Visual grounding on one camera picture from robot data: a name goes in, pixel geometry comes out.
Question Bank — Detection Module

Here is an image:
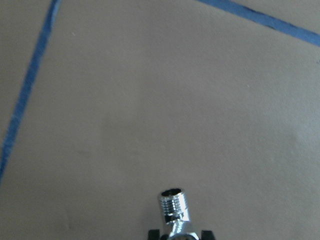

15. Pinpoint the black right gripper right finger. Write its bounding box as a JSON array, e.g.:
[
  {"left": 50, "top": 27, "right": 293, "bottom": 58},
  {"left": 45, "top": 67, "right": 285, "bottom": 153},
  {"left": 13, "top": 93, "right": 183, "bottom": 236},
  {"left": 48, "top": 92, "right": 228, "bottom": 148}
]
[{"left": 201, "top": 230, "right": 216, "bottom": 240}]

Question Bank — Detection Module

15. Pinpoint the chrome pipe fitting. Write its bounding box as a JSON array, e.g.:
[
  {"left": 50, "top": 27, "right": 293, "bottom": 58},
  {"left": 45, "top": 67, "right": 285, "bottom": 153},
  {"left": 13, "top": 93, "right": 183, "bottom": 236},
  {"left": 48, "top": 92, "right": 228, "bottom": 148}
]
[{"left": 158, "top": 187, "right": 200, "bottom": 240}]

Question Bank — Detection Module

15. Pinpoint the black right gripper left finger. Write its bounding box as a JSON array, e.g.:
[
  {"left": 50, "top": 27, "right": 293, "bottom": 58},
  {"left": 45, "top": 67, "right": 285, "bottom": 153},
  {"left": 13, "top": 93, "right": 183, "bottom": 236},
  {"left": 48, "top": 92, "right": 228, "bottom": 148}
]
[{"left": 147, "top": 229, "right": 161, "bottom": 240}]

